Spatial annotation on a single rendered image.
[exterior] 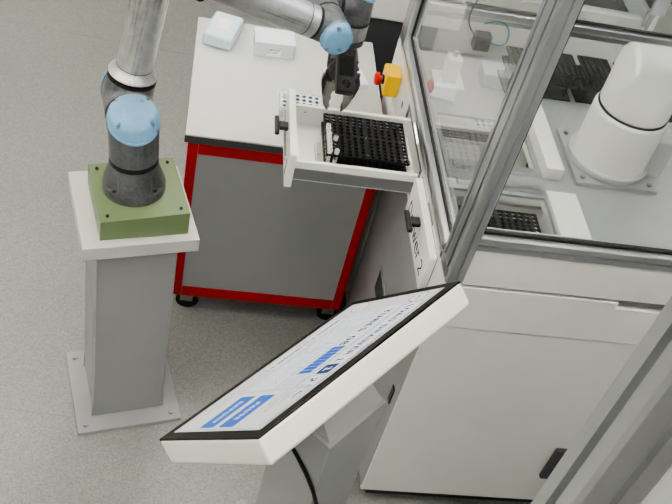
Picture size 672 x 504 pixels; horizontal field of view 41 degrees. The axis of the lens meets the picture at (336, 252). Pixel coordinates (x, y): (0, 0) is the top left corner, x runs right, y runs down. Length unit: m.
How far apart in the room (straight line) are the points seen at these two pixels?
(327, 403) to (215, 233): 1.44
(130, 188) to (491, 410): 1.08
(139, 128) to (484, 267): 0.83
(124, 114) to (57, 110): 1.75
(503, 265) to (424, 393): 0.48
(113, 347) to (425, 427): 0.87
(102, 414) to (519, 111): 1.61
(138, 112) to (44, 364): 1.08
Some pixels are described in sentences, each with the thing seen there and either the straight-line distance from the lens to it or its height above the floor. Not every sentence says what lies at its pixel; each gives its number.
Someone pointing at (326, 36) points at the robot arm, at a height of 1.29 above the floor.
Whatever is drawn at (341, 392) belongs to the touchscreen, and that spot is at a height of 1.18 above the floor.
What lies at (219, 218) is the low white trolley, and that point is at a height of 0.45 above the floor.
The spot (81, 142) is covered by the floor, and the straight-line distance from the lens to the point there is 3.69.
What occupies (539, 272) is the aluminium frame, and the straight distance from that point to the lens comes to 2.05.
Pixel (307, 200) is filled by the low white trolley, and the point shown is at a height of 0.56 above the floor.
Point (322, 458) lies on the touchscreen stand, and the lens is 1.61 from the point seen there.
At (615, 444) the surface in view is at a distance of 0.54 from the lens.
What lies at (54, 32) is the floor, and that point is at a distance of 4.32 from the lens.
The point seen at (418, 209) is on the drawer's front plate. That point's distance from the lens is 2.23.
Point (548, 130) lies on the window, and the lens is 1.80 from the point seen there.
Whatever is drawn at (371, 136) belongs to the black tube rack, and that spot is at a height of 0.90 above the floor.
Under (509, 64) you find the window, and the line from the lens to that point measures 1.86.
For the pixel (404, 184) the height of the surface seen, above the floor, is 0.86.
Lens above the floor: 2.32
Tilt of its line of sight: 43 degrees down
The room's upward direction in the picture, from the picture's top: 16 degrees clockwise
